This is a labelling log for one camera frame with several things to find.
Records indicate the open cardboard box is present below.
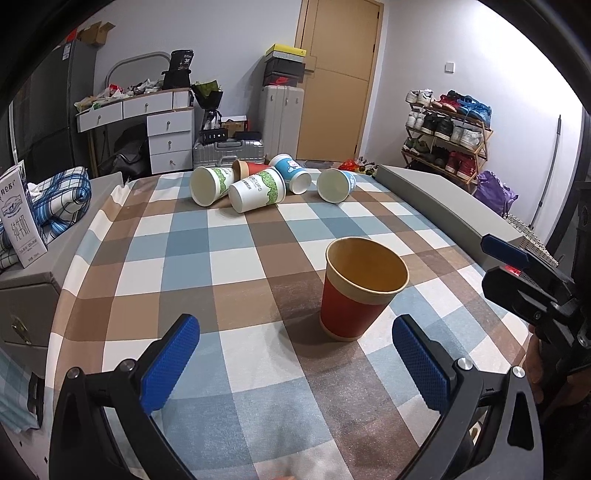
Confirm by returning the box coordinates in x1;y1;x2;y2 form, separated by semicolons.
76;21;116;48

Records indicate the white upright suitcase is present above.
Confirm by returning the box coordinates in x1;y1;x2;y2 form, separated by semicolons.
260;85;306;160

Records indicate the purple bag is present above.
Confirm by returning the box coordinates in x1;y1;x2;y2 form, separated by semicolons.
474;170;519;217

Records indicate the black pole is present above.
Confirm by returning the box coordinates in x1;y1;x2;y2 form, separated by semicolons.
530;114;563;234

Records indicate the white cup green lettered print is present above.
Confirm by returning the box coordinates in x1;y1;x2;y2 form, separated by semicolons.
228;168;287;214

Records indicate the person's right hand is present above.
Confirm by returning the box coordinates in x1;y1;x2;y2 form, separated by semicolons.
524;325;550;409

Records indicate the wooden shoe rack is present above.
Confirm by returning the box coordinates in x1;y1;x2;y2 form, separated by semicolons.
401;99;494;195

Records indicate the long grey box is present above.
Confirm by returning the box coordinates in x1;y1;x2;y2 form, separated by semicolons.
375;164;527;252

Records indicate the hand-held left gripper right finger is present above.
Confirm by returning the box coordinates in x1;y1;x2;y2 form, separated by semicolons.
392;315;541;480

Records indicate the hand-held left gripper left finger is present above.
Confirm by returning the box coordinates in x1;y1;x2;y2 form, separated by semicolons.
48;314;201;480

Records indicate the small brown cardboard box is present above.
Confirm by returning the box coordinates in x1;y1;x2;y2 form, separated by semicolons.
221;117;253;138

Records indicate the desk clutter pile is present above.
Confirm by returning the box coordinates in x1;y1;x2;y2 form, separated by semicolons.
75;78;163;113

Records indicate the blue white paper cup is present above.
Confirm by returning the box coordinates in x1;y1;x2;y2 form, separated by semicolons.
317;168;357;204

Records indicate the black paper bag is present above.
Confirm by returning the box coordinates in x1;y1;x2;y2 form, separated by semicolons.
161;49;195;91

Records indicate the white desk with drawers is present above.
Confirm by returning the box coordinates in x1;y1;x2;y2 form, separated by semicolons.
76;87;195;175

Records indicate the red black shoe box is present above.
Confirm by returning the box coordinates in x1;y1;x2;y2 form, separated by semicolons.
262;71;305;88

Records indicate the grey refrigerator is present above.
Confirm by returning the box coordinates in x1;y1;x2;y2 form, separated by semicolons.
8;36;99;172

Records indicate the white cup green leaf print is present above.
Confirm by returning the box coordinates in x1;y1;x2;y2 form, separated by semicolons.
189;165;237;207

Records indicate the shoe rack with shoes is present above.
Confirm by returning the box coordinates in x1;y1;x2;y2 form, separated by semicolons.
401;89;493;181

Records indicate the checked tablecloth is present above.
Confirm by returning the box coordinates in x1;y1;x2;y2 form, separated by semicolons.
45;170;532;480

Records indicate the light blue checked cloth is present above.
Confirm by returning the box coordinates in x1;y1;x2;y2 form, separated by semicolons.
0;344;49;432

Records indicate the grey drawer cabinet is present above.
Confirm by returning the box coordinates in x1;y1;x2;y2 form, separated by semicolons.
0;173;125;348

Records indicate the white milk carton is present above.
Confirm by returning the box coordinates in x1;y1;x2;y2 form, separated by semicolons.
0;161;48;269

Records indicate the black wrapped flower bouquet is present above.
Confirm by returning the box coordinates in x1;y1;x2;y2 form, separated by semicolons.
191;80;225;131

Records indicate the yellow black shoe box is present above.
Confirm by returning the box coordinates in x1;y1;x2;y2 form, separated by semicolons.
265;43;307;61

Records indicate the blue white cartoon cup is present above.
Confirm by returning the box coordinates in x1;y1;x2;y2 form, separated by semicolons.
268;154;312;195

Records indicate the wooden door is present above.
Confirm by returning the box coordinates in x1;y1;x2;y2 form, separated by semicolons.
295;0;385;163

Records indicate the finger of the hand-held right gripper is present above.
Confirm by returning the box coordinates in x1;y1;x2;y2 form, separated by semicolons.
480;234;575;301
481;265;575;344

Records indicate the silver suitcase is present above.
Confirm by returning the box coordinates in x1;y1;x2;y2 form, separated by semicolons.
192;137;267;169

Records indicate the white lattice mat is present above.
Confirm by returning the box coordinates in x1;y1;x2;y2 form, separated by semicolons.
507;216;560;269

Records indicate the blue plaid cloth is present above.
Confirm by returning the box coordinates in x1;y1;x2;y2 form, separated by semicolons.
0;166;93;273

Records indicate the grey arched frame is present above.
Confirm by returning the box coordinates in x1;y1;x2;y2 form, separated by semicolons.
106;51;172;93

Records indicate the red paper cup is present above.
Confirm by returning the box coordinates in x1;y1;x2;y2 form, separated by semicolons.
232;159;271;182
320;237;410;343

